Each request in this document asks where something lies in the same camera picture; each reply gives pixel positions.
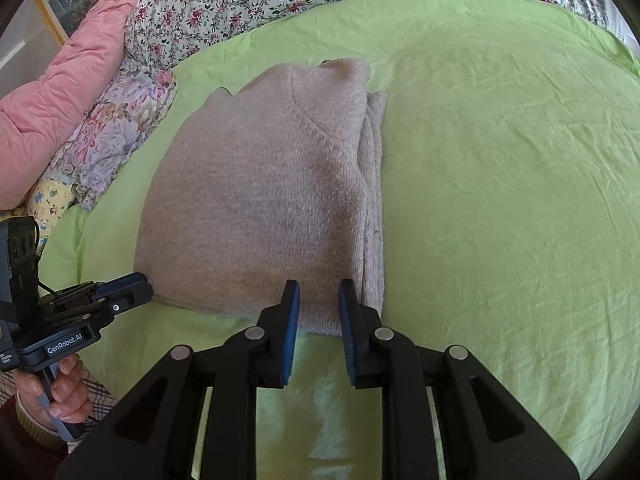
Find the beige knit sweater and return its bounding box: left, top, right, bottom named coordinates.
left=134, top=58, right=387, bottom=335

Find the left forearm maroon sleeve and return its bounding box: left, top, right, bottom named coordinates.
left=1, top=396, right=68, bottom=480

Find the left hand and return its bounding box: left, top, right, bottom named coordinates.
left=12, top=354, right=92, bottom=430

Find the plaid cloth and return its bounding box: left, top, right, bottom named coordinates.
left=67, top=372, right=116, bottom=453

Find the yellow patterned cloth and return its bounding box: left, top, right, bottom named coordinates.
left=26, top=179, right=75, bottom=254

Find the large-flower pastel pillow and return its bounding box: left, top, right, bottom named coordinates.
left=43, top=58, right=178, bottom=210

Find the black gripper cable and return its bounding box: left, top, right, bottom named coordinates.
left=0, top=219, right=61, bottom=326

